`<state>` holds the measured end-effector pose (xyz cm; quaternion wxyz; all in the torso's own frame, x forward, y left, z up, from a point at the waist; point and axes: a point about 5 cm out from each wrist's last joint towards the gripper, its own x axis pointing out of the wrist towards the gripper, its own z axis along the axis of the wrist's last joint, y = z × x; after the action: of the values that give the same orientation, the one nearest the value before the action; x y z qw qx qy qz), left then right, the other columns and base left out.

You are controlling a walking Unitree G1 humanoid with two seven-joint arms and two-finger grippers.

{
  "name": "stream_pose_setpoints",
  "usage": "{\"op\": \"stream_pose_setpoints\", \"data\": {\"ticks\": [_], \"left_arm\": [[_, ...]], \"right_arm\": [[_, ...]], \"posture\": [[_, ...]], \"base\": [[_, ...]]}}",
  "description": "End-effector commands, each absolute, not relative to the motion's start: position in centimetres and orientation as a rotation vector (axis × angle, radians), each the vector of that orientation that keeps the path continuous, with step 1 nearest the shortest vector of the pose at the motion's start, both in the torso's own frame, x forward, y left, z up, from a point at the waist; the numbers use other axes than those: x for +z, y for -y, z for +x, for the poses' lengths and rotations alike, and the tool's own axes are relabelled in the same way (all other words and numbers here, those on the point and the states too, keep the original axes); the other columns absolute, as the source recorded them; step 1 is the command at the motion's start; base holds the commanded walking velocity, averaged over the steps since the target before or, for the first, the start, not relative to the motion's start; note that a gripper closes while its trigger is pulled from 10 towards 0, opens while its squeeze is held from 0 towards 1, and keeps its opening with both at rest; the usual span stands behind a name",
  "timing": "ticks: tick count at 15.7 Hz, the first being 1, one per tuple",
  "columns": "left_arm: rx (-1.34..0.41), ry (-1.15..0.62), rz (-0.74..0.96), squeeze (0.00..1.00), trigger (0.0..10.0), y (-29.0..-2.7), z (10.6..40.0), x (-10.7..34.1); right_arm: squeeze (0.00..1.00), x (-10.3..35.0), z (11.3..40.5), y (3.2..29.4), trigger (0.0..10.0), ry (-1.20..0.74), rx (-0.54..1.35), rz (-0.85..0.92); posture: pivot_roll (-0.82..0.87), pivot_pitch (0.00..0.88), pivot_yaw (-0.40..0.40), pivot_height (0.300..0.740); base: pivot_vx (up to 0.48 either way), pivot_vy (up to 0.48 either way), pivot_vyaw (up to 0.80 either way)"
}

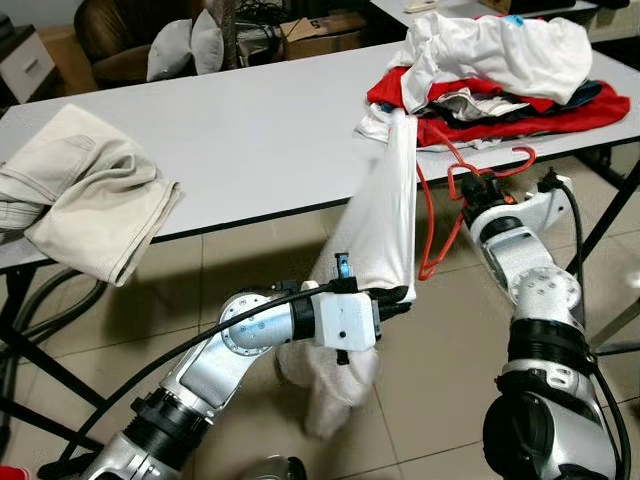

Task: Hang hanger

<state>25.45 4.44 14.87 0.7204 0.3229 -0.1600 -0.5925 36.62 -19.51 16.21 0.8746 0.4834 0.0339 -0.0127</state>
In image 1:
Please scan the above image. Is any dark brown post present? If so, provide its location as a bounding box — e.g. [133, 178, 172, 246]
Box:
[215, 0, 241, 71]

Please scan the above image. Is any cardboard box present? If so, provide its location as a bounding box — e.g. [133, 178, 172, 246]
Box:
[278, 12, 369, 59]

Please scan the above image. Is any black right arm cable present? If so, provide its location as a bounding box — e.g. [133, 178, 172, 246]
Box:
[553, 178, 636, 480]

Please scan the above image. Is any red garment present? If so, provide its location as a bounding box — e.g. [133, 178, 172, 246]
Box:
[365, 65, 633, 151]

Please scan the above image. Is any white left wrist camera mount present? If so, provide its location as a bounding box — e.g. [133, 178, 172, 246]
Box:
[313, 283, 383, 366]

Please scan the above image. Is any grey pillow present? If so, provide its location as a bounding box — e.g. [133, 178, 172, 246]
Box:
[147, 20, 198, 83]
[190, 10, 227, 76]

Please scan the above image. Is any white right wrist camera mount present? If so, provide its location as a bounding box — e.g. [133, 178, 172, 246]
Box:
[468, 183, 574, 243]

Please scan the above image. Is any beige folded garment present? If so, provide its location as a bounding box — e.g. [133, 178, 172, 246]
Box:
[0, 103, 184, 288]

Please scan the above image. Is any white drawer cabinet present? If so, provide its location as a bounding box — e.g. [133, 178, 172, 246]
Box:
[0, 22, 58, 106]

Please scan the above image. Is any navy blue garment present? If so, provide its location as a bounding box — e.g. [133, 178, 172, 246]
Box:
[430, 80, 606, 129]

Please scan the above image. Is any red plastic hanger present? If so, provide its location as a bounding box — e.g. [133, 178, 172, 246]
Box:
[413, 135, 538, 283]

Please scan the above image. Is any white grey striped garment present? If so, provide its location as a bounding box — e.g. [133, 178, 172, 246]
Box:
[432, 88, 531, 126]

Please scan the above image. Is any brown armchair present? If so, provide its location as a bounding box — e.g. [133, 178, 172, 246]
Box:
[73, 0, 219, 89]

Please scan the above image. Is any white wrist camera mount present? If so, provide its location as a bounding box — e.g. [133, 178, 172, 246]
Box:
[313, 283, 383, 366]
[468, 183, 574, 243]

